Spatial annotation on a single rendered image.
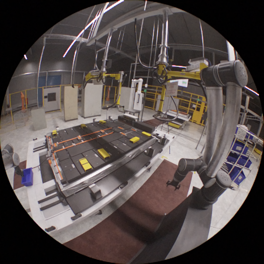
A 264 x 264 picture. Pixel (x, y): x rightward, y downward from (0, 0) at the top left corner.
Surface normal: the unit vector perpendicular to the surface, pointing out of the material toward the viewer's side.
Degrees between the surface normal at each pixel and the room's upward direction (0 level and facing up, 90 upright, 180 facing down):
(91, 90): 90
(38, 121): 90
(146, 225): 0
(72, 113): 90
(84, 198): 0
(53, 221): 0
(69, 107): 90
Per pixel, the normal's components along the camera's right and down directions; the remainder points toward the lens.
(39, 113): 0.77, 0.34
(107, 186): 0.13, -0.91
